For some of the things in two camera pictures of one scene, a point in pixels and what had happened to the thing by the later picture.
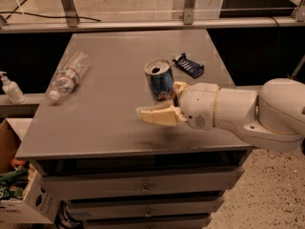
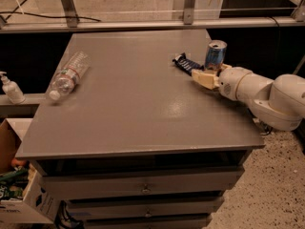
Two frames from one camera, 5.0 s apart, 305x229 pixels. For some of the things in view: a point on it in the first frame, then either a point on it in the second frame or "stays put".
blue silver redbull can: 161,79 to 215,54
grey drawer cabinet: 113,169 stays put
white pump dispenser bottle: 11,90 stays put
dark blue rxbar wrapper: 189,67 stays put
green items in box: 12,182 stays put
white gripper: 198,104 to 229,82
